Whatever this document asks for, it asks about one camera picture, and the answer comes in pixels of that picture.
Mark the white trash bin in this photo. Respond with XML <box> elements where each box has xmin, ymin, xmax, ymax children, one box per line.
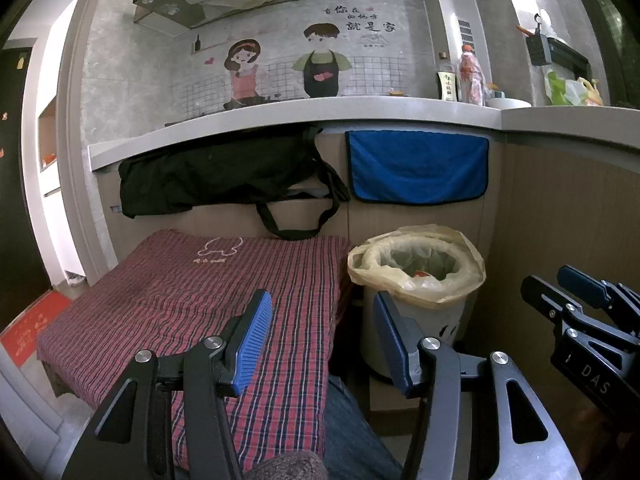
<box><xmin>360</xmin><ymin>285</ymin><xmax>473</xmax><ymax>386</ymax></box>

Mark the red floor mat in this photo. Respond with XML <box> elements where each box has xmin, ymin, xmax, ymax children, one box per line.
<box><xmin>0</xmin><ymin>290</ymin><xmax>73</xmax><ymax>368</ymax></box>

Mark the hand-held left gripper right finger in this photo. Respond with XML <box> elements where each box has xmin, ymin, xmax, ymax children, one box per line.
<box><xmin>373</xmin><ymin>290</ymin><xmax>583</xmax><ymax>480</ymax></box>

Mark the maroon knit garment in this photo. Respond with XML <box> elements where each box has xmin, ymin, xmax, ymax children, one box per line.
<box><xmin>245</xmin><ymin>450</ymin><xmax>328</xmax><ymax>480</ymax></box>

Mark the black knife rack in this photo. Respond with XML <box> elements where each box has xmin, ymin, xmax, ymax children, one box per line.
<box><xmin>517</xmin><ymin>12</ymin><xmax>591</xmax><ymax>78</ymax></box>

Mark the red plaid cloth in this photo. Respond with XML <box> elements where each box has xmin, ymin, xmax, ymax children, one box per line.
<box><xmin>36</xmin><ymin>228</ymin><xmax>353</xmax><ymax>476</ymax></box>

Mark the green white plastic bag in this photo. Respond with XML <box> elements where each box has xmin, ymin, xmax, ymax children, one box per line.
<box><xmin>544</xmin><ymin>71</ymin><xmax>601</xmax><ymax>107</ymax></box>

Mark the black door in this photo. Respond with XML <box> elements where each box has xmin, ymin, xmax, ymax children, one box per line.
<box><xmin>0</xmin><ymin>47</ymin><xmax>51</xmax><ymax>331</ymax></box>

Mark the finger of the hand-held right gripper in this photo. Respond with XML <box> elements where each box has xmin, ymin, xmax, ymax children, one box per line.
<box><xmin>559</xmin><ymin>265</ymin><xmax>640</xmax><ymax>336</ymax></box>
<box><xmin>521</xmin><ymin>275</ymin><xmax>640</xmax><ymax>353</ymax></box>

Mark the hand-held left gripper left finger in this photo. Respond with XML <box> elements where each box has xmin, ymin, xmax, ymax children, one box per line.
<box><xmin>61</xmin><ymin>288</ymin><xmax>274</xmax><ymax>480</ymax></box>

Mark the cartoon couple wall sticker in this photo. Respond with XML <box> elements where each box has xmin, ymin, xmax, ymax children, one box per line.
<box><xmin>190</xmin><ymin>5</ymin><xmax>401</xmax><ymax>111</ymax></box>

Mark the black tote bag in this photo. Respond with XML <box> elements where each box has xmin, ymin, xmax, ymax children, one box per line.
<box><xmin>117</xmin><ymin>125</ymin><xmax>351</xmax><ymax>241</ymax></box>

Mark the person's jeans leg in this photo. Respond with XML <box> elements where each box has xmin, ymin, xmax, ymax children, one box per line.
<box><xmin>322</xmin><ymin>375</ymin><xmax>403</xmax><ymax>480</ymax></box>

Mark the red label plastic bottle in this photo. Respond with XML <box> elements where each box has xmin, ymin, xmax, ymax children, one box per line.
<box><xmin>457</xmin><ymin>45</ymin><xmax>487</xmax><ymax>107</ymax></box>

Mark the blue towel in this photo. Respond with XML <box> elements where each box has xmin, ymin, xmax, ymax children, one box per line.
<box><xmin>345</xmin><ymin>130</ymin><xmax>491</xmax><ymax>205</ymax></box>

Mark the grey kitchen counter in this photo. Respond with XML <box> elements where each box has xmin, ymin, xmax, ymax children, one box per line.
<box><xmin>87</xmin><ymin>96</ymin><xmax>640</xmax><ymax>173</ymax></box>

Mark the dark sauce bottle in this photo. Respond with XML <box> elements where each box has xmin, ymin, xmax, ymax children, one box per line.
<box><xmin>436</xmin><ymin>51</ymin><xmax>458</xmax><ymax>102</ymax></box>

